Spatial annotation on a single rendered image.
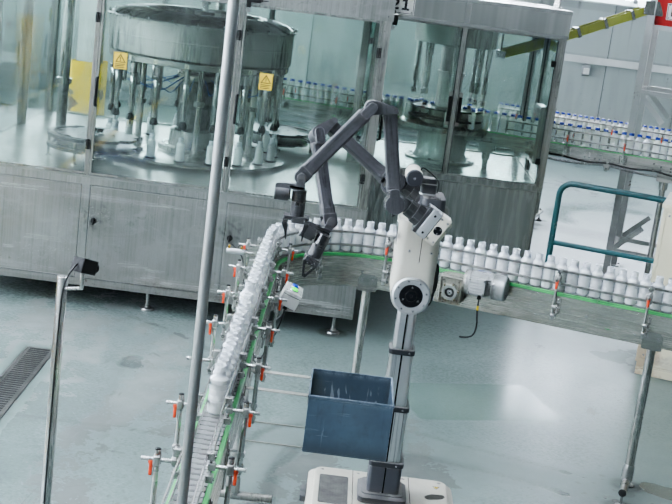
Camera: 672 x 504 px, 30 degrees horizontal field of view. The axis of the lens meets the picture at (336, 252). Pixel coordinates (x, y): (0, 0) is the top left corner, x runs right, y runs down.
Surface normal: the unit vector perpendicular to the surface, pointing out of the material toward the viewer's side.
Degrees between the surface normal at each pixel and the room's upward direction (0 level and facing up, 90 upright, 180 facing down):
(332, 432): 90
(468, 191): 90
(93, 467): 0
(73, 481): 0
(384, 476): 90
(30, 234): 90
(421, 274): 101
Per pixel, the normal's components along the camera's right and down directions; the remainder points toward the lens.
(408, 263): -0.05, 0.40
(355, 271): 0.08, 0.24
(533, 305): -0.33, 0.18
